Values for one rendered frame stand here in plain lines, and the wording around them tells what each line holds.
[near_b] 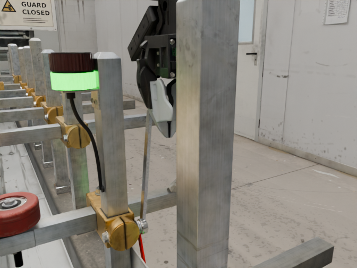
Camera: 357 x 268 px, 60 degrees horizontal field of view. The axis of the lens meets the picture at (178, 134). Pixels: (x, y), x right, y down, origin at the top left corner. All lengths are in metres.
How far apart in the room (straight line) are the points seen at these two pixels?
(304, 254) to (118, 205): 0.29
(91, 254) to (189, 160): 0.52
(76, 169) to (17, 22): 2.33
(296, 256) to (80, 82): 0.39
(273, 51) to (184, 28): 3.51
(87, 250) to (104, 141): 0.34
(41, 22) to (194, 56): 2.80
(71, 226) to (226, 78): 0.40
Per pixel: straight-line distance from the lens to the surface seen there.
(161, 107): 0.45
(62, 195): 1.02
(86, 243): 0.78
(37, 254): 0.93
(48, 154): 1.26
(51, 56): 0.45
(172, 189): 0.61
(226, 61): 0.24
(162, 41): 0.41
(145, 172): 0.54
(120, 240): 0.52
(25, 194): 0.56
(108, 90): 0.46
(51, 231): 0.56
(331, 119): 3.32
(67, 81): 0.44
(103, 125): 0.47
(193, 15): 0.24
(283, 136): 3.71
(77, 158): 0.74
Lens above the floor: 1.13
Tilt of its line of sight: 15 degrees down
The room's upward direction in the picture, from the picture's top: straight up
